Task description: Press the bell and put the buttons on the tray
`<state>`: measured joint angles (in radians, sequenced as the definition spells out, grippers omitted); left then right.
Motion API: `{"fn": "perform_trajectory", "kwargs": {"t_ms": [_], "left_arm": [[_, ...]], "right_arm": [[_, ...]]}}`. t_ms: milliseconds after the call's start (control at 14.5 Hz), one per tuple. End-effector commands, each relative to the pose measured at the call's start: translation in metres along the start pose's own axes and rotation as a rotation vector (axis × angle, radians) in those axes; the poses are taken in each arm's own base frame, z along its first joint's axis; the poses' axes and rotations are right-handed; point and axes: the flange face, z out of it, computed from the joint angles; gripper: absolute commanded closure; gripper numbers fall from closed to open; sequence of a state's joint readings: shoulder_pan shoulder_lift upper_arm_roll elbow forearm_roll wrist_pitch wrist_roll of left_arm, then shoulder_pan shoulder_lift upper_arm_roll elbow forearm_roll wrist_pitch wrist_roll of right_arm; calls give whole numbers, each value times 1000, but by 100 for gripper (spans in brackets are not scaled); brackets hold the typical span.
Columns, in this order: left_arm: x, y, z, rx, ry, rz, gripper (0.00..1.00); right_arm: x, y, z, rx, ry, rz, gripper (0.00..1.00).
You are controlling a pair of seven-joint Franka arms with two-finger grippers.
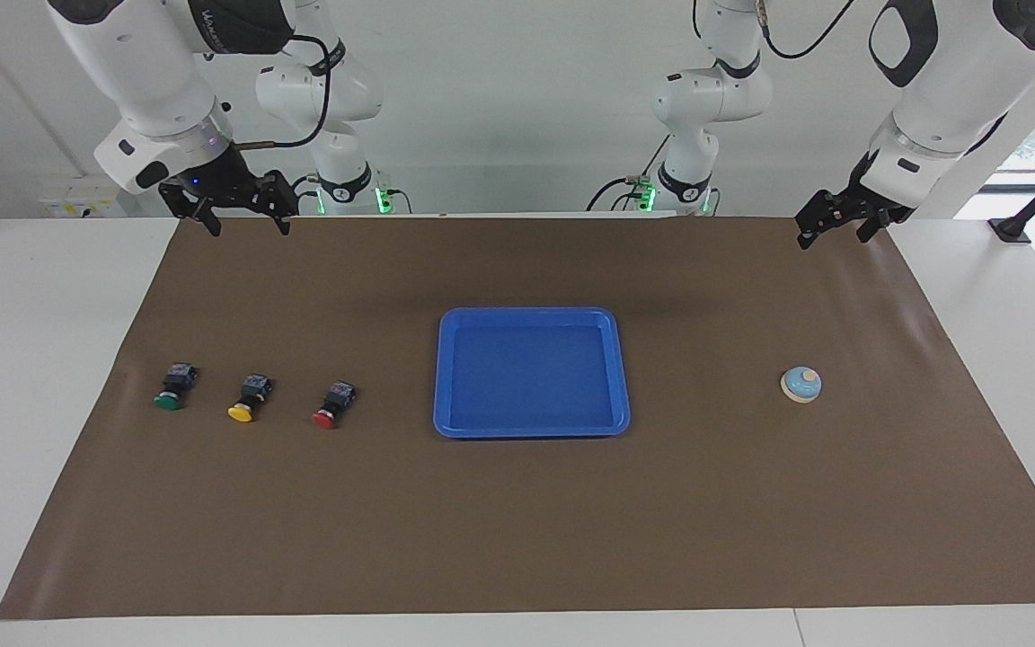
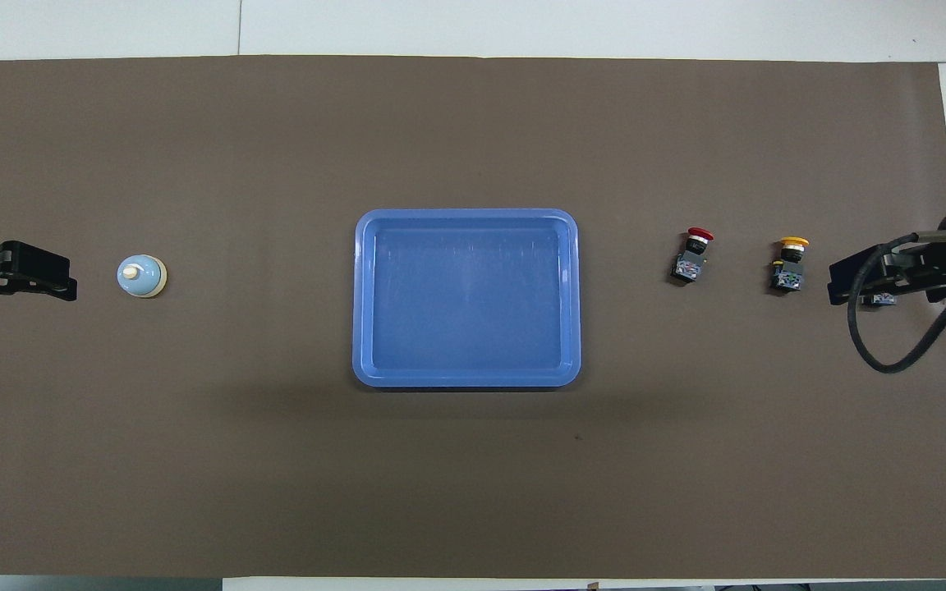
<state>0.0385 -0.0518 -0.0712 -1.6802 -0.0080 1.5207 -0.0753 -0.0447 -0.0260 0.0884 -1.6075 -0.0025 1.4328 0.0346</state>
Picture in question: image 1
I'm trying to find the light blue desk bell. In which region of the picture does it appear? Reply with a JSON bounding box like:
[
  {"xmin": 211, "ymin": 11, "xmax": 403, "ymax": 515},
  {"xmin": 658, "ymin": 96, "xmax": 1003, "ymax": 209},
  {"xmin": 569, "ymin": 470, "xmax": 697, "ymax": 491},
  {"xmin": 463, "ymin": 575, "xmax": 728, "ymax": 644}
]
[{"xmin": 780, "ymin": 366, "xmax": 823, "ymax": 403}]

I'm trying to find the green push button switch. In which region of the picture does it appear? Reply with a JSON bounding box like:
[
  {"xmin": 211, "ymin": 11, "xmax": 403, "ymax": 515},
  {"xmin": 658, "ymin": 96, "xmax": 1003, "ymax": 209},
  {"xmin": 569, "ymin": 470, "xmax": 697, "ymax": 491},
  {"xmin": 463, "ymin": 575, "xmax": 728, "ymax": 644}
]
[{"xmin": 154, "ymin": 362, "xmax": 200, "ymax": 412}]

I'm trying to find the yellow push button switch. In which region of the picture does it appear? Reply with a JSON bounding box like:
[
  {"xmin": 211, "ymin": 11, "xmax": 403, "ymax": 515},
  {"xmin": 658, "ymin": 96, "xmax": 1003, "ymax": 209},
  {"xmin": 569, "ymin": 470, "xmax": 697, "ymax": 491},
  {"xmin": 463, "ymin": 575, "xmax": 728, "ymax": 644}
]
[{"xmin": 227, "ymin": 373, "xmax": 274, "ymax": 424}]

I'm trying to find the red push button switch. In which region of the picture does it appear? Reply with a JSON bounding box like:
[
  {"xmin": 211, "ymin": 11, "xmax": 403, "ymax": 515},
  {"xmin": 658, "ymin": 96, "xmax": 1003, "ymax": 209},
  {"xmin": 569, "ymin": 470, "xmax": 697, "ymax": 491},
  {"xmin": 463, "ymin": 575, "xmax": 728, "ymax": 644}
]
[{"xmin": 312, "ymin": 381, "xmax": 358, "ymax": 430}]

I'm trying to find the blue plastic tray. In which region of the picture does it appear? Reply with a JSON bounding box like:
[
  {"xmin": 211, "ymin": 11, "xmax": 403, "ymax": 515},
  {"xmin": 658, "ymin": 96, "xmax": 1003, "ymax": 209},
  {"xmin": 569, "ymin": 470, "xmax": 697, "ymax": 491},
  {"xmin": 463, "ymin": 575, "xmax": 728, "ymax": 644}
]
[{"xmin": 433, "ymin": 306, "xmax": 633, "ymax": 439}]

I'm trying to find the brown table mat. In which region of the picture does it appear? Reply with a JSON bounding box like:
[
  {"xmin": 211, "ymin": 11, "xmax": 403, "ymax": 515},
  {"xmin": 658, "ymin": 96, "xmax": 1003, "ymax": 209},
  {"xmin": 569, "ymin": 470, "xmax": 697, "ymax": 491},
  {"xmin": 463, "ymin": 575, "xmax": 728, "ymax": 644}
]
[{"xmin": 0, "ymin": 216, "xmax": 1035, "ymax": 621}]

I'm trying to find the black right base cable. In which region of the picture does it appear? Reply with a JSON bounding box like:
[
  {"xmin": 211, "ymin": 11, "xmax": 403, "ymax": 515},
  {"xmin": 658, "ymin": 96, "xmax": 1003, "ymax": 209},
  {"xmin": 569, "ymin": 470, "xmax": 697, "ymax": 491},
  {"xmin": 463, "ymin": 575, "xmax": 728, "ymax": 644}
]
[{"xmin": 284, "ymin": 173, "xmax": 321, "ymax": 217}]

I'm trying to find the black base cable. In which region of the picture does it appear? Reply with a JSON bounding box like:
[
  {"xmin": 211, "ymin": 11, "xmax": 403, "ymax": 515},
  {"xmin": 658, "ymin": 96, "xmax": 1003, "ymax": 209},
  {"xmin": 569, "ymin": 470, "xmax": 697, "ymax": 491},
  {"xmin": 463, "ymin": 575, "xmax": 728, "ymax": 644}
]
[
  {"xmin": 586, "ymin": 135, "xmax": 673, "ymax": 213},
  {"xmin": 284, "ymin": 173, "xmax": 321, "ymax": 217}
]

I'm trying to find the white wall socket box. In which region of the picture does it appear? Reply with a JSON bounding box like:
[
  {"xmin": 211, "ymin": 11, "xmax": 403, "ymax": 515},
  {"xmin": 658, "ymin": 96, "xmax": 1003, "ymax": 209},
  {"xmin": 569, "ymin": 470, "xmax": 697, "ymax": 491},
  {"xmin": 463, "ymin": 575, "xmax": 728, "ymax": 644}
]
[{"xmin": 40, "ymin": 184, "xmax": 164, "ymax": 219}]

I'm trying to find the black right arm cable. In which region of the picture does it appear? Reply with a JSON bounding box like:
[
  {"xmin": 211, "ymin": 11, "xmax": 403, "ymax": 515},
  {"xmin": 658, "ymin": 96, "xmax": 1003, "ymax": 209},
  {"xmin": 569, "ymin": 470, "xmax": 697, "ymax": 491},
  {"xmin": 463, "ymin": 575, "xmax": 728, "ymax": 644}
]
[{"xmin": 203, "ymin": 34, "xmax": 332, "ymax": 149}]

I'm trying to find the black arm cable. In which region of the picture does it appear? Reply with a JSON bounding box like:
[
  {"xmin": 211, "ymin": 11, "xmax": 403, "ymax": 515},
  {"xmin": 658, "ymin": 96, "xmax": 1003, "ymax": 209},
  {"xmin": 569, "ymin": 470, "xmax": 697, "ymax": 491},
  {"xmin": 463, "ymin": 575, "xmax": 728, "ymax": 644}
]
[
  {"xmin": 203, "ymin": 34, "xmax": 332, "ymax": 149},
  {"xmin": 756, "ymin": 0, "xmax": 860, "ymax": 62}
]

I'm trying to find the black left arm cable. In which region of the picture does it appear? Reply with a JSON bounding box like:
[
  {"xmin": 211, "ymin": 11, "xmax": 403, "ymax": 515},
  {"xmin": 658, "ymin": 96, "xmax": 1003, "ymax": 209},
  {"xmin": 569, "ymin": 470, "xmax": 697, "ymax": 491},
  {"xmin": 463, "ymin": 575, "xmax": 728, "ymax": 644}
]
[{"xmin": 756, "ymin": 0, "xmax": 860, "ymax": 62}]

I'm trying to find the black left base cable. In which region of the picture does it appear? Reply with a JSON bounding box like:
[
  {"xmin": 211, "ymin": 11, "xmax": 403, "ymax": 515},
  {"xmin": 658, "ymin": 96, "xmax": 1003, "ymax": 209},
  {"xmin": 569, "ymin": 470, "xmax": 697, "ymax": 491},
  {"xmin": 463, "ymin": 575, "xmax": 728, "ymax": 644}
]
[{"xmin": 586, "ymin": 135, "xmax": 673, "ymax": 213}]

